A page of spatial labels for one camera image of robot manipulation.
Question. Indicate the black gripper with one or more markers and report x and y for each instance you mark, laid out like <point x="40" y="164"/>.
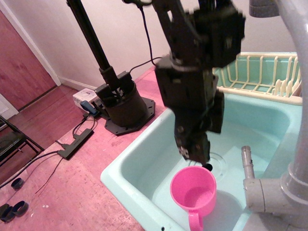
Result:
<point x="197" y="104"/>

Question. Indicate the pink plastic cup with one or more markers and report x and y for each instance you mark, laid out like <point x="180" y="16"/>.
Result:
<point x="194" y="189"/>

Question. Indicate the light green sink basin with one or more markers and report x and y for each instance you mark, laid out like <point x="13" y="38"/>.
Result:
<point x="140" y="177"/>

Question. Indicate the cream dish drying rack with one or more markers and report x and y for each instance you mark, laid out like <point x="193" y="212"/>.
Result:
<point x="271" y="74"/>

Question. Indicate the blue adapter plug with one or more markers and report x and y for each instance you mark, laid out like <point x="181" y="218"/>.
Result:
<point x="89" y="108"/>

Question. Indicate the white cardboard box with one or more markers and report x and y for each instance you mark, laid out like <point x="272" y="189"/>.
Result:
<point x="84" y="95"/>

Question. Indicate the black USB hub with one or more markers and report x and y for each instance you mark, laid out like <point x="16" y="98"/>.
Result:
<point x="79" y="140"/>

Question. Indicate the black metal chair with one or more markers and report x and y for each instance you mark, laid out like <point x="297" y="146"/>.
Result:
<point x="14" y="141"/>

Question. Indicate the red wooden door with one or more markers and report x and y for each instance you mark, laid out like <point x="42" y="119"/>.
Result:
<point x="22" y="77"/>

